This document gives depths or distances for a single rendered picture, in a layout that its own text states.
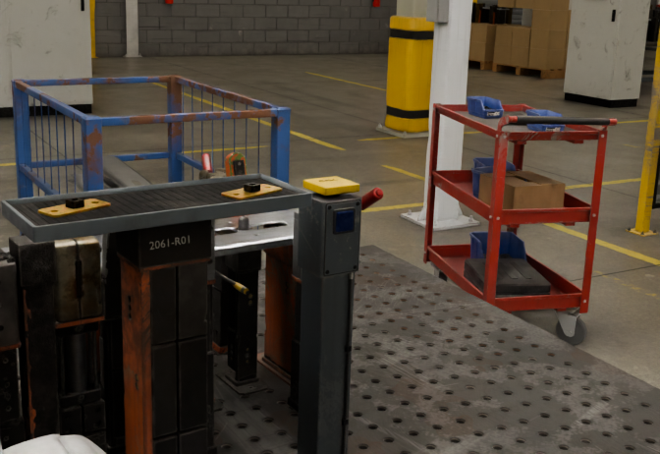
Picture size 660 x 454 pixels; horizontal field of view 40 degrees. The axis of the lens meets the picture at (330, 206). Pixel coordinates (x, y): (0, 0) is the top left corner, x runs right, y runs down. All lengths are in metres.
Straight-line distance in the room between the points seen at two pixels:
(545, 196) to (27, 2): 6.63
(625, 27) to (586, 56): 0.60
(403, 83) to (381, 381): 6.89
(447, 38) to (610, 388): 3.72
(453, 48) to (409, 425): 3.93
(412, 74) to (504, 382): 6.82
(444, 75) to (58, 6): 5.02
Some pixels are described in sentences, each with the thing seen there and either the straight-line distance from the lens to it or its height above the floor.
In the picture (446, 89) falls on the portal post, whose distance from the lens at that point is 5.35.
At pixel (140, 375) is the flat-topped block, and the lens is 1.20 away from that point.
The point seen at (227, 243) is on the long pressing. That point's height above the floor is 1.00.
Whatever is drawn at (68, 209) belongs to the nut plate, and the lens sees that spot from 1.13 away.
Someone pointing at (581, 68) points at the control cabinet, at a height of 0.43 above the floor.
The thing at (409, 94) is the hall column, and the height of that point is 0.40.
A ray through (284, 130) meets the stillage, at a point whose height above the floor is 0.86.
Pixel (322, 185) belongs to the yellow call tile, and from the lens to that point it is 1.27.
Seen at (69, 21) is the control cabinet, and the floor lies 0.93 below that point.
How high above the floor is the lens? 1.45
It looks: 14 degrees down
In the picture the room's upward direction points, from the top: 2 degrees clockwise
